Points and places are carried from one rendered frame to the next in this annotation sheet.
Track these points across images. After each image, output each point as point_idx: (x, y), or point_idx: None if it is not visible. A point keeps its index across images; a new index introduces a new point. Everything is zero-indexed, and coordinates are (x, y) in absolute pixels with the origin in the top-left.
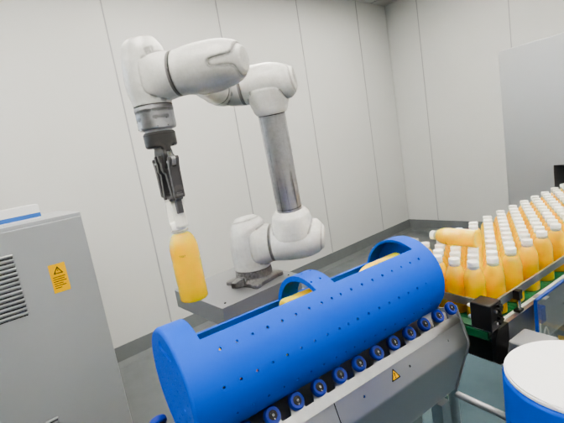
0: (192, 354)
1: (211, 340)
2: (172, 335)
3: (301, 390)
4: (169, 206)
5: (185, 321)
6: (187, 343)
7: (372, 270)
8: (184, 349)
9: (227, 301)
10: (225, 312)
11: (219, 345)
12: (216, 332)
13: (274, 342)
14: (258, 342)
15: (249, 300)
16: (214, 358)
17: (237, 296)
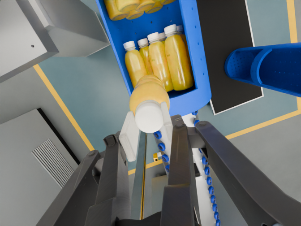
0: (204, 94)
1: (199, 79)
2: (189, 108)
3: None
4: (135, 145)
5: (174, 97)
6: (199, 97)
7: None
8: (202, 100)
9: (29, 42)
10: (49, 49)
11: (202, 73)
12: (195, 74)
13: (199, 27)
14: (201, 41)
15: (28, 16)
16: (206, 79)
17: (18, 28)
